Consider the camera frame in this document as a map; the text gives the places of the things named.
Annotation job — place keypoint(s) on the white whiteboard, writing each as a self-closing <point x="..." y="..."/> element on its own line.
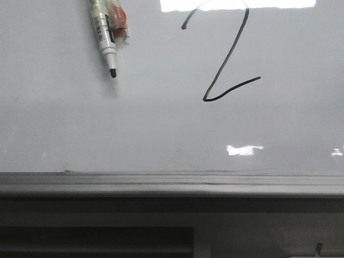
<point x="225" y="86"/>

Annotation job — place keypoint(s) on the red pad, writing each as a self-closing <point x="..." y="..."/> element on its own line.
<point x="117" y="20"/>

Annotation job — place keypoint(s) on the white black-tip whiteboard marker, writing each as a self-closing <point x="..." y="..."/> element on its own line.
<point x="101" y="22"/>

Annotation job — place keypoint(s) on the grey whiteboard marker tray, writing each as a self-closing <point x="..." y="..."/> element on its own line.
<point x="174" y="184"/>

